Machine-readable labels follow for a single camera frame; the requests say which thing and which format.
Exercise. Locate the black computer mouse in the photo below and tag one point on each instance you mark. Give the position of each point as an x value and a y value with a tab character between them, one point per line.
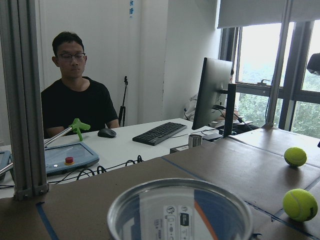
106	133

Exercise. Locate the blue teach pendant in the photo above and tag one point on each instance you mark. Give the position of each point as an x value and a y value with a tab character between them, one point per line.
66	158

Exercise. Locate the aluminium frame post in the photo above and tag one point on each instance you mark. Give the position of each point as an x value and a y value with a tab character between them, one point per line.
18	34

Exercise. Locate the small metal cup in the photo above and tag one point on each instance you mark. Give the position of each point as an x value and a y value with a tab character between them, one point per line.
194	140

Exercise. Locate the black keyboard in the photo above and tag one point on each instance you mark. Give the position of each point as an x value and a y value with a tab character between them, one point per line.
159	133

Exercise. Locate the black tripod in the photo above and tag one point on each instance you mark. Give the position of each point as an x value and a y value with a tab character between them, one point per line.
122	110

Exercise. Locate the green handled reacher stick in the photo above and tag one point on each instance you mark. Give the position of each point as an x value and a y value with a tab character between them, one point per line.
75	127

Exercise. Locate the yellow tennis ball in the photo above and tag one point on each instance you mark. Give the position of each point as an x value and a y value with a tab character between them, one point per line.
300	205
295	156

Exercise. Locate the clear tennis ball can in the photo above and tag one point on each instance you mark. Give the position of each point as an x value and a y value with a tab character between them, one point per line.
179	209

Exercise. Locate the computer monitor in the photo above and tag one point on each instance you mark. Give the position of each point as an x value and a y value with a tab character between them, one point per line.
212	92

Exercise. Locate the person in black shirt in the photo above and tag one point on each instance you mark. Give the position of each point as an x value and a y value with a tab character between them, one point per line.
75	95

